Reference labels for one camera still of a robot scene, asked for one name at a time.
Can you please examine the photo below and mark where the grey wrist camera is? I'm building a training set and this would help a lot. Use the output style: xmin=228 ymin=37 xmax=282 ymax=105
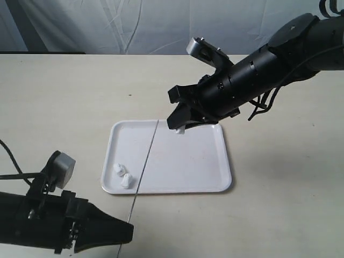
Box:
xmin=186 ymin=38 xmax=234 ymax=69
xmin=43 ymin=150 xmax=76 ymax=192

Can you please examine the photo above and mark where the white marshmallow piece end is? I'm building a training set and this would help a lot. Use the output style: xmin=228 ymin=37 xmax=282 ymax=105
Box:
xmin=175 ymin=126 xmax=185 ymax=135

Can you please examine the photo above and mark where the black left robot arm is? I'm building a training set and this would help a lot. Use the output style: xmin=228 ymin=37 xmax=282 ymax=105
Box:
xmin=1 ymin=191 xmax=134 ymax=254

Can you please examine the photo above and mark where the white fabric backdrop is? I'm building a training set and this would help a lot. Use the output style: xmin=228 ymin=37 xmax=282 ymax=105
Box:
xmin=1 ymin=1 xmax=321 ymax=55

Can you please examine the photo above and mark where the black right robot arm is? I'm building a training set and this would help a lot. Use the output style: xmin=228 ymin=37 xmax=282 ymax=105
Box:
xmin=167 ymin=12 xmax=343 ymax=130

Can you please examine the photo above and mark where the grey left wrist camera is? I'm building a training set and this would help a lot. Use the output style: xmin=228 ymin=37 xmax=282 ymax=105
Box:
xmin=43 ymin=150 xmax=76 ymax=192

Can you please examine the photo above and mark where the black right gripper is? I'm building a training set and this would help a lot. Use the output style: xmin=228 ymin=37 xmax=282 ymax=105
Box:
xmin=167 ymin=71 xmax=241 ymax=130

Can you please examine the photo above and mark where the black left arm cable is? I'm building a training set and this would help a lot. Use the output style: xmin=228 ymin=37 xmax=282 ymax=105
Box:
xmin=0 ymin=139 xmax=54 ymax=194

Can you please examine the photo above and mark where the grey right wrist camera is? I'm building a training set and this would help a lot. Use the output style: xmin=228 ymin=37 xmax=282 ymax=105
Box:
xmin=186 ymin=38 xmax=234 ymax=69

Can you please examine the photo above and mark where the white plastic tray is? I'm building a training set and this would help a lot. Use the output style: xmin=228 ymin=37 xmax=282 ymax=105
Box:
xmin=101 ymin=120 xmax=232 ymax=195

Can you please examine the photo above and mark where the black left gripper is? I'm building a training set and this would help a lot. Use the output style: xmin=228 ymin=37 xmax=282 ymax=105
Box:
xmin=16 ymin=191 xmax=134 ymax=254

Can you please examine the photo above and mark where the thin metal skewer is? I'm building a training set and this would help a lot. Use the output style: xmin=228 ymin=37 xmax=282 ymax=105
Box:
xmin=116 ymin=119 xmax=159 ymax=258

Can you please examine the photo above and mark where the white marshmallow piece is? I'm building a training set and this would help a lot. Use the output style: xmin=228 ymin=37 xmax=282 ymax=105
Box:
xmin=120 ymin=173 xmax=133 ymax=189
xmin=113 ymin=163 xmax=127 ymax=177

